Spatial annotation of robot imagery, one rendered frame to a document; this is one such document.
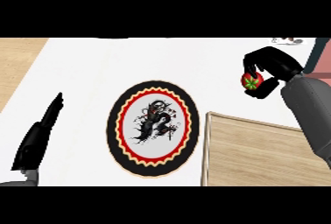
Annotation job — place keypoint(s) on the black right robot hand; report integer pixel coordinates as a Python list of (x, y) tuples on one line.
[(275, 65)]

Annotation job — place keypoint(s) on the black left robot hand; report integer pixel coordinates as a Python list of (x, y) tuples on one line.
[(33, 145)]

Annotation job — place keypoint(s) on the red tomato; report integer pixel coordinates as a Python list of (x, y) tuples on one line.
[(252, 80)]

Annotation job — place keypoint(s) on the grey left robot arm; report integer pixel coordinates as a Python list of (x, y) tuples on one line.
[(24, 178)]

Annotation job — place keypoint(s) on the black red patterned plate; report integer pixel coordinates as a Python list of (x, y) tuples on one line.
[(153, 129)]

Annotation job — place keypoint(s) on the pale wooden tray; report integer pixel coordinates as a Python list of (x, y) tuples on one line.
[(263, 153)]

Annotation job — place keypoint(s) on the small white patterned object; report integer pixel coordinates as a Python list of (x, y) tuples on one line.
[(287, 40)]

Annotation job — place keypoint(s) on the dark teal pink appliance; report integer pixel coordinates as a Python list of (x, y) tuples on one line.
[(321, 55)]

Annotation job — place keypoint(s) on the white placemat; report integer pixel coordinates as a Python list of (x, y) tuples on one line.
[(142, 87)]

